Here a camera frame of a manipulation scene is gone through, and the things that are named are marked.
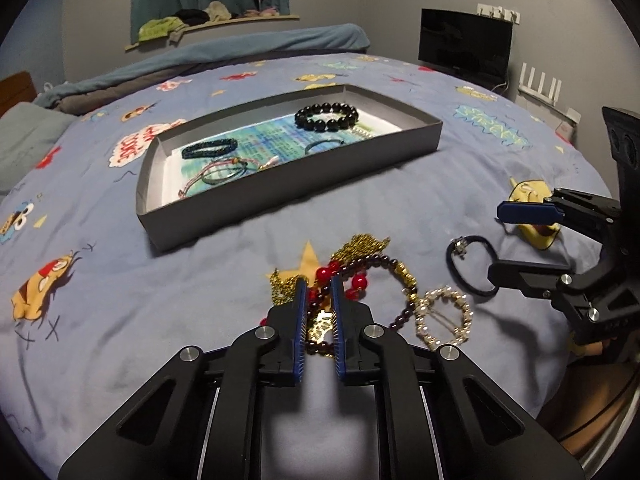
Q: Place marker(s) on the blue quilt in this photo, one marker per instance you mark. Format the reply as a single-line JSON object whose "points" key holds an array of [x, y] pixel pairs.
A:
{"points": [[250, 42]]}

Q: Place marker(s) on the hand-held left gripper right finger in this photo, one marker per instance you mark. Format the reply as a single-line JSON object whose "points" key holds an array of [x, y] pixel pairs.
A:
{"points": [[337, 310]]}

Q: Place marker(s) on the pearl bar hair clip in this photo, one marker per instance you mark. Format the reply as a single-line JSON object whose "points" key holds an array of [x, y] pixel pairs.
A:
{"points": [[362, 130]]}

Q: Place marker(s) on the green cloth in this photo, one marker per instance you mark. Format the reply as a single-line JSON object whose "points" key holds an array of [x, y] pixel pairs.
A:
{"points": [[157, 30]]}

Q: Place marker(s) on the pink plush toy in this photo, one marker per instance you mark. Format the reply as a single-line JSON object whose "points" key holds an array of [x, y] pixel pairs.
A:
{"points": [[260, 11]]}

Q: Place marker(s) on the black cloth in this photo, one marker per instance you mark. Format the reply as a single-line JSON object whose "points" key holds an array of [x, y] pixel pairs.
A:
{"points": [[190, 16]]}

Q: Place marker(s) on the printed paper sheet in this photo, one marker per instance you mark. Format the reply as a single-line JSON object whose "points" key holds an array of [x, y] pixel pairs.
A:
{"points": [[270, 140]]}

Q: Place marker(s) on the grey cardboard box tray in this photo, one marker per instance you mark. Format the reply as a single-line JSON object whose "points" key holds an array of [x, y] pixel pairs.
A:
{"points": [[280, 195]]}

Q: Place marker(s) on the person's right forearm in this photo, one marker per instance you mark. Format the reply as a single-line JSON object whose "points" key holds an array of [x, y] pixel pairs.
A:
{"points": [[590, 400]]}

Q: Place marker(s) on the blue cartoon printed bedsheet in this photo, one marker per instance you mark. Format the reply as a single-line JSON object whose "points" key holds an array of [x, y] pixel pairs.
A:
{"points": [[150, 310]]}

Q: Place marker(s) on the black television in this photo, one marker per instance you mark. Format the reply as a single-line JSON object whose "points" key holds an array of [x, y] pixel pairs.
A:
{"points": [[465, 42]]}

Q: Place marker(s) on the white wifi router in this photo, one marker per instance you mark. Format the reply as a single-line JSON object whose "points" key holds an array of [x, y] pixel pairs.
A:
{"points": [[540, 92]]}

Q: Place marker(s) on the grey pillow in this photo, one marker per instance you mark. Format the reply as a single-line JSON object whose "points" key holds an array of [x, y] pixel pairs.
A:
{"points": [[30, 145]]}

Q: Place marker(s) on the beige cloth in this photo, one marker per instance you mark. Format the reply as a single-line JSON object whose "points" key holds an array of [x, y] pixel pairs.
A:
{"points": [[217, 10]]}

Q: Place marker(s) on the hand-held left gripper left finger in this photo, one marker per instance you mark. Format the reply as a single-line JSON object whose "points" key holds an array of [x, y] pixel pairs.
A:
{"points": [[300, 310]]}

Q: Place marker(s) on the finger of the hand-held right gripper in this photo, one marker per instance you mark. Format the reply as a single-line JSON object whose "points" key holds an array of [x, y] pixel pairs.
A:
{"points": [[525, 212], [530, 274]]}

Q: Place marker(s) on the white wall hooks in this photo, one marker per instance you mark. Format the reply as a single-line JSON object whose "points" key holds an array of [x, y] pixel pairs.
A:
{"points": [[497, 12]]}

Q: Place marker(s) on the wooden headboard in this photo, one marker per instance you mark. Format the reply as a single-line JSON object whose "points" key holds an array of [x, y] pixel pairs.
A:
{"points": [[17, 92]]}

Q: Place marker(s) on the grey blanket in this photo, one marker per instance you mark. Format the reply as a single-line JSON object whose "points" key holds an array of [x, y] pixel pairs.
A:
{"points": [[115, 87]]}

